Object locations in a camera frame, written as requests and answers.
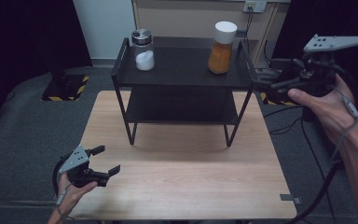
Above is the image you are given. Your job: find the person's right hand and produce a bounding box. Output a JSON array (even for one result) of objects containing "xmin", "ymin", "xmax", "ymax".
[{"xmin": 287, "ymin": 74, "xmax": 358, "ymax": 147}]

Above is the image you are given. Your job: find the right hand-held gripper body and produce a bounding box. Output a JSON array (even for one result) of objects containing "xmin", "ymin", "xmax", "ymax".
[{"xmin": 292, "ymin": 33, "xmax": 358, "ymax": 97}]

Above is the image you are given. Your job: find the black stand with striped base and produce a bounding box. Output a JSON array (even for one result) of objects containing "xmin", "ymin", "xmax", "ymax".
[
  {"xmin": 258, "ymin": 90, "xmax": 296, "ymax": 106},
  {"xmin": 40, "ymin": 59, "xmax": 90, "ymax": 102}
]

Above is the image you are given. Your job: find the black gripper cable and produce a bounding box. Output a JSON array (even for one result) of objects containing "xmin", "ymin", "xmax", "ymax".
[
  {"xmin": 51, "ymin": 153, "xmax": 73, "ymax": 200},
  {"xmin": 287, "ymin": 63, "xmax": 358, "ymax": 224}
]

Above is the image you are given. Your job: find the black two-tier metal rack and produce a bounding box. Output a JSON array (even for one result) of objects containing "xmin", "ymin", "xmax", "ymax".
[{"xmin": 111, "ymin": 36, "xmax": 259, "ymax": 147}]

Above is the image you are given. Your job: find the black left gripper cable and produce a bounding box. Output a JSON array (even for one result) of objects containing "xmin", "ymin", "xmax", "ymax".
[{"xmin": 51, "ymin": 153, "xmax": 73, "ymax": 200}]

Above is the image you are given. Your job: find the person's left hand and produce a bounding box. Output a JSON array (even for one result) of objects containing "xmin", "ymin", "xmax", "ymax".
[{"xmin": 55, "ymin": 172, "xmax": 99, "ymax": 213}]

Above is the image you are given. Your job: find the tangle of black floor cables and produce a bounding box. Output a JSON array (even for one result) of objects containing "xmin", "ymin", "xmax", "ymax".
[{"xmin": 262, "ymin": 66, "xmax": 311, "ymax": 136}]

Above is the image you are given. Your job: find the grey left wrist cord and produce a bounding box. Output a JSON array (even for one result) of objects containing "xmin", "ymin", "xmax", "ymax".
[{"xmin": 55, "ymin": 183, "xmax": 73, "ymax": 220}]

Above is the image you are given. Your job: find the white wall socket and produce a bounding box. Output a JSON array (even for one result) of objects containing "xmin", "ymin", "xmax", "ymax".
[{"xmin": 241, "ymin": 0, "xmax": 268, "ymax": 14}]

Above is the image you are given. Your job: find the orange jar with white lid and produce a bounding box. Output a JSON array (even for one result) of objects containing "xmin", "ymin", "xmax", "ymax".
[{"xmin": 207, "ymin": 21, "xmax": 239, "ymax": 75}]

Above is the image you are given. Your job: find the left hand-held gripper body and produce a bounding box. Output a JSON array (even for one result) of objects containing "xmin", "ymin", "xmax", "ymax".
[{"xmin": 58, "ymin": 144, "xmax": 110, "ymax": 189}]

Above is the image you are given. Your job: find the glass jar with silver lid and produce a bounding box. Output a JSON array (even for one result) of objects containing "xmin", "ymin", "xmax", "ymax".
[{"xmin": 131, "ymin": 28, "xmax": 156, "ymax": 72}]

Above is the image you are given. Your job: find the grey right wrist cord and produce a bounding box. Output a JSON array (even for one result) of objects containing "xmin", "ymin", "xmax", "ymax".
[{"xmin": 329, "ymin": 87, "xmax": 358, "ymax": 166}]

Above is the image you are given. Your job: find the grey tape piece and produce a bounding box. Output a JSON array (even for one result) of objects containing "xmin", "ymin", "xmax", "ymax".
[{"xmin": 279, "ymin": 193, "xmax": 303, "ymax": 205}]

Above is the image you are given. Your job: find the beige wooden cabinet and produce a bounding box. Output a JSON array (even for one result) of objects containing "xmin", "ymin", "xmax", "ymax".
[{"xmin": 131, "ymin": 0, "xmax": 292, "ymax": 68}]

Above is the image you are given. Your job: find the grey wrist cord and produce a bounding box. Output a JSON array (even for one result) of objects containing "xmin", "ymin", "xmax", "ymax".
[
  {"xmin": 329, "ymin": 87, "xmax": 358, "ymax": 166},
  {"xmin": 55, "ymin": 183, "xmax": 73, "ymax": 220}
]

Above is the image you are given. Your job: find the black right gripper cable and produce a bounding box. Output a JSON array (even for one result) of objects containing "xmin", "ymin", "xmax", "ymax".
[{"xmin": 287, "ymin": 63, "xmax": 358, "ymax": 224}]

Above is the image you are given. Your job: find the black curtain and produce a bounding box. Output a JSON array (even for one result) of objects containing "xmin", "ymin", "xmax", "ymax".
[
  {"xmin": 269, "ymin": 0, "xmax": 358, "ymax": 202},
  {"xmin": 0, "ymin": 0, "xmax": 93, "ymax": 134}
]

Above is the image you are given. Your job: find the black socket cable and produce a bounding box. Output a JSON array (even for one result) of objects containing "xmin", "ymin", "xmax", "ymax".
[{"xmin": 244, "ymin": 6, "xmax": 255, "ymax": 48}]

